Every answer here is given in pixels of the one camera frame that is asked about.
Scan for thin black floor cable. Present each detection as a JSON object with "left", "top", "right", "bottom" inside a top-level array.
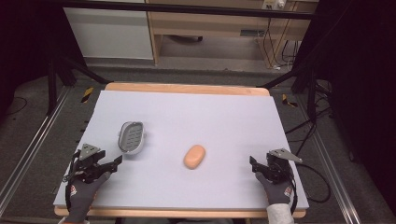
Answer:
[{"left": 5, "top": 95, "right": 28, "bottom": 117}]

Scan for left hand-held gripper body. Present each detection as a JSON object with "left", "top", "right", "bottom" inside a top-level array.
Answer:
[{"left": 63, "top": 143, "right": 110, "bottom": 185}]

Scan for person's left hand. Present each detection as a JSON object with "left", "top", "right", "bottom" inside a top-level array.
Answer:
[{"left": 64, "top": 171, "right": 112, "bottom": 223}]

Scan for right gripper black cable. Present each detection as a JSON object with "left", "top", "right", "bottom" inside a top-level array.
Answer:
[{"left": 289, "top": 162, "right": 332, "bottom": 216}]

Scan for black curtain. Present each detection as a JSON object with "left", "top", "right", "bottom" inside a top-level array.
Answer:
[
  {"left": 293, "top": 0, "right": 396, "bottom": 217},
  {"left": 0, "top": 0, "right": 87, "bottom": 117}
]

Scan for yellow black tape marker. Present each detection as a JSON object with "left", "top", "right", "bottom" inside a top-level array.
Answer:
[
  {"left": 80, "top": 86, "right": 95, "bottom": 104},
  {"left": 281, "top": 93, "right": 299, "bottom": 109}
]

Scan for wooden table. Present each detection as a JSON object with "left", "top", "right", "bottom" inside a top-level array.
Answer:
[{"left": 53, "top": 81, "right": 308, "bottom": 219}]

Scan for person's right hand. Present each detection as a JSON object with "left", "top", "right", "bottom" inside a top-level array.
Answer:
[{"left": 254, "top": 171, "right": 295, "bottom": 207}]

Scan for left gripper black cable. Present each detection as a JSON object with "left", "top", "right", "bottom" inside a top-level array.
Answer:
[{"left": 63, "top": 150, "right": 79, "bottom": 213}]

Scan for black floor cables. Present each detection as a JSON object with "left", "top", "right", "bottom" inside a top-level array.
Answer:
[{"left": 284, "top": 79, "right": 333, "bottom": 157}]

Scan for orange soap bar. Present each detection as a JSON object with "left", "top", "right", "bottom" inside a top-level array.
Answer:
[{"left": 182, "top": 144, "right": 207, "bottom": 171}]

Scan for metal floor rail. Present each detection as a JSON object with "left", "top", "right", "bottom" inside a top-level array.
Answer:
[
  {"left": 294, "top": 92, "right": 370, "bottom": 224},
  {"left": 0, "top": 86, "right": 73, "bottom": 217}
]

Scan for wooden desk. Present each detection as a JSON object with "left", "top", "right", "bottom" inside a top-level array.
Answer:
[{"left": 145, "top": 0, "right": 319, "bottom": 68}]

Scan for grey soap dish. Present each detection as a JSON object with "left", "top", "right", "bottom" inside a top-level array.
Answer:
[{"left": 117, "top": 120, "right": 147, "bottom": 156}]

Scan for pale foam board mat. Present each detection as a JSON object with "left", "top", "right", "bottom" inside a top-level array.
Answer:
[{"left": 52, "top": 90, "right": 310, "bottom": 211}]

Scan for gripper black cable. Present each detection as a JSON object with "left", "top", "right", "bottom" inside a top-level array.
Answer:
[
  {"left": 289, "top": 162, "right": 332, "bottom": 216},
  {"left": 63, "top": 150, "right": 79, "bottom": 213}
]

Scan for white power strip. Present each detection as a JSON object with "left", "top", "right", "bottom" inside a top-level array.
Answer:
[{"left": 262, "top": 0, "right": 287, "bottom": 10}]

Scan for black frame bar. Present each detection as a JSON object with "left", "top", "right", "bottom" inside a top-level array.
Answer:
[{"left": 61, "top": 0, "right": 316, "bottom": 21}]

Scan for white cabinet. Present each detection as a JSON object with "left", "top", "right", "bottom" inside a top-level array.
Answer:
[{"left": 63, "top": 6, "right": 155, "bottom": 61}]

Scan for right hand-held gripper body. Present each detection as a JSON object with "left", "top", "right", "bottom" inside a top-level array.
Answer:
[{"left": 262, "top": 147, "right": 304, "bottom": 185}]

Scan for black cables under desk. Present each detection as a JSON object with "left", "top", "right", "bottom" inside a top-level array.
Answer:
[{"left": 262, "top": 16, "right": 301, "bottom": 69}]

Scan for black metal stand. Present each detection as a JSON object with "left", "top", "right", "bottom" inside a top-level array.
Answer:
[
  {"left": 256, "top": 61, "right": 319, "bottom": 123},
  {"left": 46, "top": 54, "right": 112, "bottom": 117}
]

